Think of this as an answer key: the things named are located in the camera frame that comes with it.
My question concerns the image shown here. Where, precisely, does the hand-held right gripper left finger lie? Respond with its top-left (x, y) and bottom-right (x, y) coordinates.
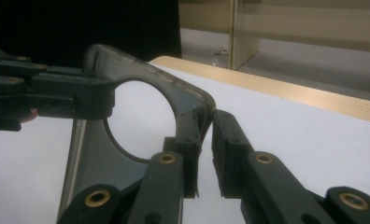
top-left (126, 110), bottom-right (203, 224)

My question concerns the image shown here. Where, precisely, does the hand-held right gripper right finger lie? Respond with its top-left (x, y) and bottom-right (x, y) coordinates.
top-left (211, 110), bottom-right (327, 224)

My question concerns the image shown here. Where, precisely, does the translucent grey phone case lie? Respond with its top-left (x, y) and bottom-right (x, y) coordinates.
top-left (57, 43), bottom-right (218, 224)

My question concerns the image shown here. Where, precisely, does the black curtain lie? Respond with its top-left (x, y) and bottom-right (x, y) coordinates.
top-left (0, 0), bottom-right (182, 68)

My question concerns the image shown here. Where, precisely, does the white table sheet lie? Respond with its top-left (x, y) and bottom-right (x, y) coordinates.
top-left (0, 63), bottom-right (370, 224)

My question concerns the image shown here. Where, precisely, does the light wooden table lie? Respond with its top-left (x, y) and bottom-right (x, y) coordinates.
top-left (149, 55), bottom-right (370, 124)

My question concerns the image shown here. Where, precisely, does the light wooden shelf unit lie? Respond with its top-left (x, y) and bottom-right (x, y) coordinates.
top-left (178, 0), bottom-right (370, 71)

